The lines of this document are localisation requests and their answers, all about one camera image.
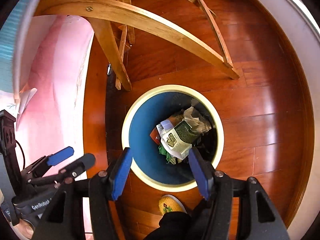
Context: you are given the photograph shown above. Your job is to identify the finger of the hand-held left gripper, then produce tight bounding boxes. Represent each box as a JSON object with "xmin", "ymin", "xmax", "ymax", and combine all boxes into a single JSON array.
[
  {"xmin": 26, "ymin": 154, "xmax": 97, "ymax": 188},
  {"xmin": 21, "ymin": 146, "xmax": 75, "ymax": 178}
]

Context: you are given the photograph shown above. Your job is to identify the table with blue tablecloth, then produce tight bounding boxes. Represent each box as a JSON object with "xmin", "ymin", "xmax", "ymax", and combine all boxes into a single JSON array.
[{"xmin": 0, "ymin": 0, "xmax": 50, "ymax": 117}]

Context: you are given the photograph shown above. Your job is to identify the white blue tissue box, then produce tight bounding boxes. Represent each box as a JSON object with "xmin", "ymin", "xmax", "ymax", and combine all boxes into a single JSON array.
[{"xmin": 156, "ymin": 120, "xmax": 173, "ymax": 133}]

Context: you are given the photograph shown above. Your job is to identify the orange package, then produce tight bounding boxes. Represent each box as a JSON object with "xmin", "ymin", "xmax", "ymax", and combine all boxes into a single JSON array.
[{"xmin": 149, "ymin": 127, "xmax": 162, "ymax": 145}]

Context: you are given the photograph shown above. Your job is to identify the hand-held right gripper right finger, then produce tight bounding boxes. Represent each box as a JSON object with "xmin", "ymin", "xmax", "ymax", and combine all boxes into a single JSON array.
[{"xmin": 188, "ymin": 147, "xmax": 290, "ymax": 240}]

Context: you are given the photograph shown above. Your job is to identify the wooden chair frame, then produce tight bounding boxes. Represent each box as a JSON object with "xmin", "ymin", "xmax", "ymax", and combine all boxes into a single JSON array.
[{"xmin": 34, "ymin": 0, "xmax": 241, "ymax": 91}]

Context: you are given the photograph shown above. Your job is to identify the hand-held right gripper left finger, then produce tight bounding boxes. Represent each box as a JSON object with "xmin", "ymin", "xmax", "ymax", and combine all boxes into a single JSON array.
[{"xmin": 32, "ymin": 147, "xmax": 133, "ymax": 240}]

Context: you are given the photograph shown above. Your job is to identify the black cable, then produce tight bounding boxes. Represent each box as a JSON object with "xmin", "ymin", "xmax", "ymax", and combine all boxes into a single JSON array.
[{"xmin": 14, "ymin": 139, "xmax": 26, "ymax": 170}]

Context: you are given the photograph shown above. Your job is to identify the black pants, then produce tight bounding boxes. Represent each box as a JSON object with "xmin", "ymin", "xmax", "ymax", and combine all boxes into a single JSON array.
[{"xmin": 145, "ymin": 201, "xmax": 208, "ymax": 240}]

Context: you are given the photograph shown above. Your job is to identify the beige paper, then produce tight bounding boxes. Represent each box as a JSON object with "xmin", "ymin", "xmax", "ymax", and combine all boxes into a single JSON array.
[{"xmin": 183, "ymin": 106, "xmax": 212, "ymax": 133}]

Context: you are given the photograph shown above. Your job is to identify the yellow knitted slipper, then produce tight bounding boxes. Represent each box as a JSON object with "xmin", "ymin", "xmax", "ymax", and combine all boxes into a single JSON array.
[{"xmin": 159, "ymin": 194, "xmax": 187, "ymax": 216}]

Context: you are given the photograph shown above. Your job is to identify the dark green printed box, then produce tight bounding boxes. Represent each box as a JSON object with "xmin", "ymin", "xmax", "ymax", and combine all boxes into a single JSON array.
[{"xmin": 160, "ymin": 120, "xmax": 202, "ymax": 161}]

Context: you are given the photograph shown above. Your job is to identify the green paper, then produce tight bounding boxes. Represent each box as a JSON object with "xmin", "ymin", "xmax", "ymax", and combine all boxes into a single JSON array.
[{"xmin": 158, "ymin": 144, "xmax": 177, "ymax": 165}]

